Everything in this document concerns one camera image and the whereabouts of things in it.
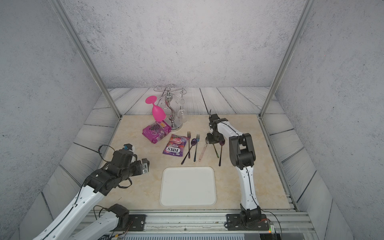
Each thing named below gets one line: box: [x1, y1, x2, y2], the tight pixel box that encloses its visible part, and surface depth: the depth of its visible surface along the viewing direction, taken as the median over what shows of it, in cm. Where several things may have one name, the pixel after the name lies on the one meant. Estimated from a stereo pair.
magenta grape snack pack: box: [142, 120, 172, 144], surface depth 107 cm
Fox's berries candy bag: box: [162, 134, 190, 157], surface depth 102 cm
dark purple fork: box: [187, 131, 191, 159], surface depth 110 cm
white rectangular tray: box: [159, 166, 217, 207], surface depth 86 cm
